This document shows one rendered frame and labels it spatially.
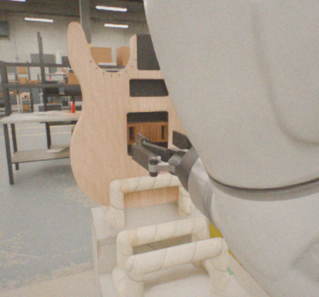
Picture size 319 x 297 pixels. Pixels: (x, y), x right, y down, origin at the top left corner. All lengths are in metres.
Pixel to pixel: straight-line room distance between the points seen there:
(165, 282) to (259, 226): 0.46
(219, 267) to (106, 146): 0.33
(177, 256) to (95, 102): 0.34
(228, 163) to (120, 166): 0.47
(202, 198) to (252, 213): 0.11
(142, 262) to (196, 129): 0.37
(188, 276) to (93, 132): 0.37
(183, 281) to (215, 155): 0.49
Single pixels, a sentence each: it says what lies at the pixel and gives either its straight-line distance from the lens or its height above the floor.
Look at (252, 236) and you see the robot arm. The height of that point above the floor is 1.33.
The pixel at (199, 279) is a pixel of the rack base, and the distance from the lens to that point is 0.64.
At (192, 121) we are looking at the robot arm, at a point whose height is 1.41.
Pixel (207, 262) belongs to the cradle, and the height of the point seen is 1.05.
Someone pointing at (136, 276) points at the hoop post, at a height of 1.11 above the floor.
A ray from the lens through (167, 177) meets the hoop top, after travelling 0.63.
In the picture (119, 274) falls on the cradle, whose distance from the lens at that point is 0.59.
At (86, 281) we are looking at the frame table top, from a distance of 0.79.
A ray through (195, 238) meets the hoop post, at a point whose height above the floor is 1.09.
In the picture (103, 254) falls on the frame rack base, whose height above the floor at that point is 1.06.
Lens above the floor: 1.43
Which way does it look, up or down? 12 degrees down
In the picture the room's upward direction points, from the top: straight up
